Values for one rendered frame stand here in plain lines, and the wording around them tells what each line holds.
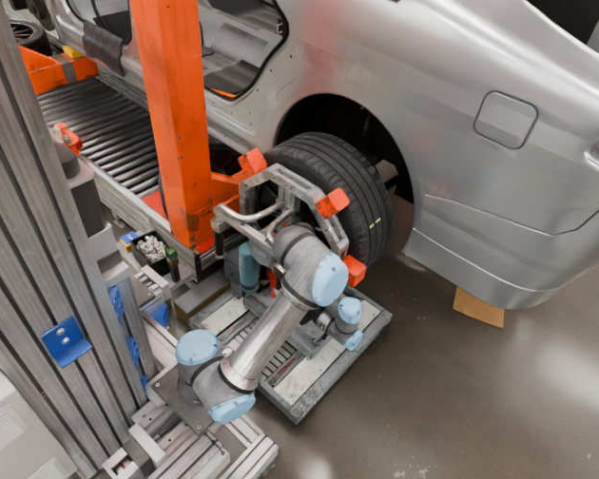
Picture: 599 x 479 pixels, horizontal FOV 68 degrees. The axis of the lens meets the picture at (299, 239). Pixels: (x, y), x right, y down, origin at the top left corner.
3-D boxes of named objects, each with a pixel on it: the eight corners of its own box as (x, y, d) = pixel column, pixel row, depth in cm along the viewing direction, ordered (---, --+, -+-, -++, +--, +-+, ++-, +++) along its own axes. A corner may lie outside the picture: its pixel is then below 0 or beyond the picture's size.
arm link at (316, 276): (212, 385, 128) (323, 237, 117) (241, 427, 120) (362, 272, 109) (181, 389, 118) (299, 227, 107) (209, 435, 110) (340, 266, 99)
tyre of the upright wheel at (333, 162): (376, 287, 209) (415, 176, 162) (345, 316, 196) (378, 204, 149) (275, 217, 236) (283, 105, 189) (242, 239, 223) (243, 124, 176)
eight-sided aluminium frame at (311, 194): (336, 303, 192) (357, 209, 154) (327, 312, 189) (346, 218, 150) (249, 239, 216) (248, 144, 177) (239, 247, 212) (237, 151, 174)
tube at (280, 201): (284, 209, 173) (286, 188, 166) (249, 233, 162) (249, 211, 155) (253, 188, 181) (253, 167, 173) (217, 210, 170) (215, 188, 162)
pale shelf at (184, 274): (193, 277, 217) (192, 273, 215) (164, 296, 207) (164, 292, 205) (141, 233, 235) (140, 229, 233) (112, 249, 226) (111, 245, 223)
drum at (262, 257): (305, 247, 187) (309, 222, 177) (271, 274, 175) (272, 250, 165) (281, 231, 193) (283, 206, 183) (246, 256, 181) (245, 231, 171)
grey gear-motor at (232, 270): (294, 271, 270) (299, 229, 245) (244, 311, 246) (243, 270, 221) (273, 256, 277) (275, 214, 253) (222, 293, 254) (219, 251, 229)
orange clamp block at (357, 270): (345, 265, 176) (364, 277, 173) (334, 276, 172) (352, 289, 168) (348, 254, 172) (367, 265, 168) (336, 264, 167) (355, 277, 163)
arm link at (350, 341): (366, 328, 146) (362, 341, 152) (340, 309, 151) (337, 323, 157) (353, 342, 142) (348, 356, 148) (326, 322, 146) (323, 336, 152)
